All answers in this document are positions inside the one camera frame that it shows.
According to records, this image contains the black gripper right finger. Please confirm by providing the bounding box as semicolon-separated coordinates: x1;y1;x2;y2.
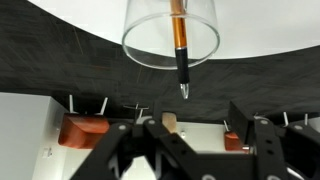
229;101;320;180

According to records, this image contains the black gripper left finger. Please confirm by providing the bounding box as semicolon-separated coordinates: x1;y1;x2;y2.
69;101;204;180

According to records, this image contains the orange and black pen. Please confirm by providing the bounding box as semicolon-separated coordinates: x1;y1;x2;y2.
169;0;191;100

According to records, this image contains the clear glass cup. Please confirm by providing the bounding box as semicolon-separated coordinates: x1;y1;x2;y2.
121;0;221;71

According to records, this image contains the beige cylindrical stool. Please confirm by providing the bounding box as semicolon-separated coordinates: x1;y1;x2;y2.
161;112;178;134

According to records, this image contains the chair with white legs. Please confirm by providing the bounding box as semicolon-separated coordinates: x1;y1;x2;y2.
282;111;309;128

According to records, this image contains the orange block right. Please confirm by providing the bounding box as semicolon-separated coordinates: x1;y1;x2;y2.
222;119;251;154

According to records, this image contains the small orange lounge sofa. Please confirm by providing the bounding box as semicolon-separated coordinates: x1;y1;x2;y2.
58;94;111;150

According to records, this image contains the white robot station cabinet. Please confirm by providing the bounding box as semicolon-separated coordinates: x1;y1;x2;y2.
0;92;69;180

